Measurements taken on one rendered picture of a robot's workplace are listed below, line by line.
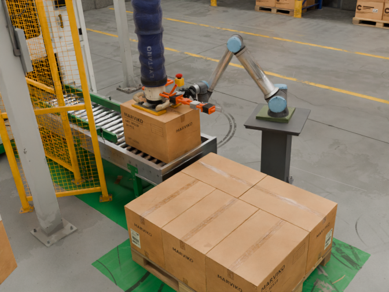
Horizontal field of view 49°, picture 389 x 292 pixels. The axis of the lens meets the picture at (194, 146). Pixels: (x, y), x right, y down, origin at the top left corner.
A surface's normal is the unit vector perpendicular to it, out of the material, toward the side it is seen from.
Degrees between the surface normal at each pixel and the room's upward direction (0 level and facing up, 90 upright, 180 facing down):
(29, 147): 89
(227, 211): 0
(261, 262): 0
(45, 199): 90
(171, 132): 90
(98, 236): 0
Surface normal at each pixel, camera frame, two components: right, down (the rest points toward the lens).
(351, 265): -0.05, -0.87
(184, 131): 0.72, 0.31
